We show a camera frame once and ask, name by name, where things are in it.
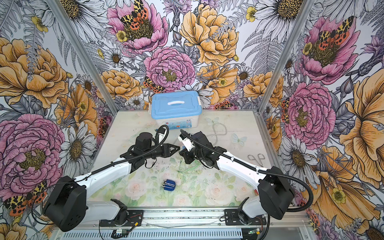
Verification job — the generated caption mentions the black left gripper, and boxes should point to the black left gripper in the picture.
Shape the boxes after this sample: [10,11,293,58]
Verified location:
[143,143,180,159]

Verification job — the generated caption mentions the blue electric shaver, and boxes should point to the blue electric shaver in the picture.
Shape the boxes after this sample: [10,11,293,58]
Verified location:
[162,180,176,192]

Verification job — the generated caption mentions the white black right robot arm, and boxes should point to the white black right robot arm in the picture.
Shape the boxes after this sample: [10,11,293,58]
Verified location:
[178,130,294,225]

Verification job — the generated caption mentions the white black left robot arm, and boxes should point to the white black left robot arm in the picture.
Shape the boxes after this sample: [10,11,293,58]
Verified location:
[42,132,180,232]

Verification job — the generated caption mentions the white blue-lid storage box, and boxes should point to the white blue-lid storage box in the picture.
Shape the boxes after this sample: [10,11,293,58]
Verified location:
[149,91,203,130]

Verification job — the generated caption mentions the silver metal scissors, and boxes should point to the silver metal scissors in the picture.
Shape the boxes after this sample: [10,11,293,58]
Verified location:
[248,154,266,167]

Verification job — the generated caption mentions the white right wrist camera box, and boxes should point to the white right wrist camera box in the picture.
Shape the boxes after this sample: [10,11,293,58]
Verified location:
[178,134,195,152]

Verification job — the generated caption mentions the white power strip cable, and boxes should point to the white power strip cable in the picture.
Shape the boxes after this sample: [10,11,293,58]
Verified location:
[206,121,228,145]

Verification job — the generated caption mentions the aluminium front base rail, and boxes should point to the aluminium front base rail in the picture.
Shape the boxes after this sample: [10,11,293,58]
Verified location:
[50,207,316,240]

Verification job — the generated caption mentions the black left corrugated cable conduit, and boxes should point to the black left corrugated cable conduit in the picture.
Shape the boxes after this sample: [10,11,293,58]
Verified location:
[89,125,170,176]

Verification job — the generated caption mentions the black corrugated cable conduit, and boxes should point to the black corrugated cable conduit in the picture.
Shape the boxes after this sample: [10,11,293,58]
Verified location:
[89,125,170,176]
[179,129,314,213]

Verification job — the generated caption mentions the black right corrugated cable conduit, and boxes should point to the black right corrugated cable conduit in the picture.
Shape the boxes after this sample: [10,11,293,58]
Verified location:
[179,129,314,213]

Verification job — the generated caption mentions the aluminium corner frame post right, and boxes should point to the aluminium corner frame post right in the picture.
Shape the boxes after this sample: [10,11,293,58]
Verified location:
[258,0,315,114]

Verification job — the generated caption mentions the aluminium corner frame post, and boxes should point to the aluminium corner frame post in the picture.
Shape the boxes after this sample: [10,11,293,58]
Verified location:
[258,0,315,114]
[47,1,119,116]

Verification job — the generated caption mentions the aluminium corner frame post left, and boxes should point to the aluminium corner frame post left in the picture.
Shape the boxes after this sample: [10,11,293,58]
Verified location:
[47,1,119,116]

